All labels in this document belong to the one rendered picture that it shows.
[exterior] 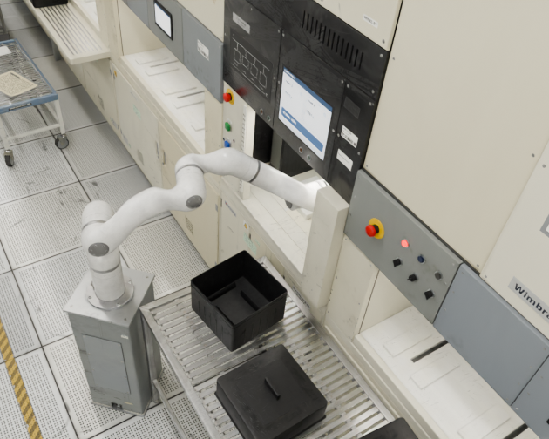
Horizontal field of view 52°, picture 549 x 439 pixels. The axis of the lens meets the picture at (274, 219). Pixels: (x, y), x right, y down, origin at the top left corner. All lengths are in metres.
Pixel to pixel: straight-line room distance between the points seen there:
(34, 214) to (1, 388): 1.24
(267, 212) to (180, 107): 0.96
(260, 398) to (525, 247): 1.04
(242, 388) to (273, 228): 0.79
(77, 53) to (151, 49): 0.47
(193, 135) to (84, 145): 1.57
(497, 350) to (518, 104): 0.65
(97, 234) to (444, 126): 1.22
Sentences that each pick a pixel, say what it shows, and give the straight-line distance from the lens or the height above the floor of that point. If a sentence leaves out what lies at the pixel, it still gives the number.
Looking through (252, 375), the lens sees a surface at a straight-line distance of 2.07.
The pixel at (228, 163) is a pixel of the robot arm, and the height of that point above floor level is 1.42.
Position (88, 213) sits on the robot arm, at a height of 1.18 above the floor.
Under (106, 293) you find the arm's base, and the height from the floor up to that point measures 0.82.
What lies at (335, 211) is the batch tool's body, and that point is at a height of 1.39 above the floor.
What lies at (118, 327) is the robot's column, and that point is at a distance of 2.38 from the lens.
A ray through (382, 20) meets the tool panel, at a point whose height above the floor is 2.02.
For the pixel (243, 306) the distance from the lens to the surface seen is 2.35.
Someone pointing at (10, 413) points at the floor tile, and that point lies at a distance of 3.13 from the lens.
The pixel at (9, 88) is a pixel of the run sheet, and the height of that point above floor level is 0.46.
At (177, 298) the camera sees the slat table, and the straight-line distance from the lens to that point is 2.39.
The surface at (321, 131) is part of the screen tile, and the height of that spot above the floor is 1.57.
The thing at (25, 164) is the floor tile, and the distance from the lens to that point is 4.40.
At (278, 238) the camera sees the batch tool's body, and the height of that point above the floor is 0.87.
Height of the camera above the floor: 2.64
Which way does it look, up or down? 44 degrees down
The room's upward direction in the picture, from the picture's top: 6 degrees clockwise
